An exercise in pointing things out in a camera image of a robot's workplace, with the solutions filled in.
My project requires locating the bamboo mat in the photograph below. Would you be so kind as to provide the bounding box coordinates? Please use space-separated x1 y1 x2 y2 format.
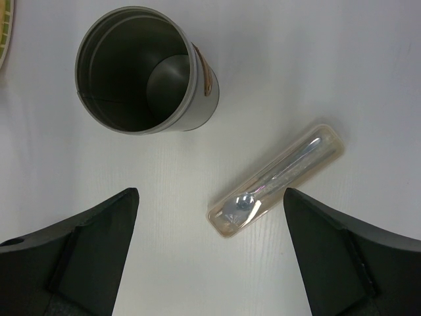
0 0 15 68

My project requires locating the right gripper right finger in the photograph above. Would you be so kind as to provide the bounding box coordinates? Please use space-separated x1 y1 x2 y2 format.
284 188 420 315

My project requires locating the grey cylindrical lunch container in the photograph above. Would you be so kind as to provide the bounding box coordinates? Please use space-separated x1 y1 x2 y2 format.
75 6 220 135

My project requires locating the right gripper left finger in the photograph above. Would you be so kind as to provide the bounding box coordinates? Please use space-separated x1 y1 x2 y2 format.
1 188 139 315

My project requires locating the metal spoon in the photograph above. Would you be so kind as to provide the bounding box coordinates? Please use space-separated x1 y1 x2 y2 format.
222 136 323 225

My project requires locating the clear cutlery case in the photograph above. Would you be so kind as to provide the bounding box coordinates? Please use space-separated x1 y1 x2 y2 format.
207 124 345 238

